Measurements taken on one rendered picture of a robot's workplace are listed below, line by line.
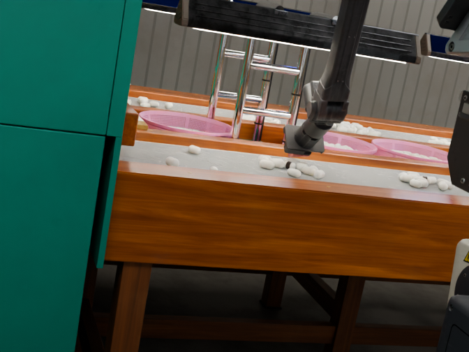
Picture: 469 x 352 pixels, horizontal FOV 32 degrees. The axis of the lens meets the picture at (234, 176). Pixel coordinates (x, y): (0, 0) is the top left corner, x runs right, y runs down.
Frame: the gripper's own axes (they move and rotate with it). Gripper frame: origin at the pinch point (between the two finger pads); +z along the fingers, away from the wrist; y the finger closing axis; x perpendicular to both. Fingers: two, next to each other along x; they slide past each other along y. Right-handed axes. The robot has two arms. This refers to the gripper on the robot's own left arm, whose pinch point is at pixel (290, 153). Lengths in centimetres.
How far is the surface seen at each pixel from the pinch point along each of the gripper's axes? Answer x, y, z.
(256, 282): -5, -40, 128
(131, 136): 12, 47, -23
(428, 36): -58, -62, 18
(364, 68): -110, -97, 117
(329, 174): 8.2, -6.9, -6.7
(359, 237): 30.8, -3.7, -23.7
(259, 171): 10.8, 13.2, -10.1
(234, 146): -2.2, 13.8, 3.6
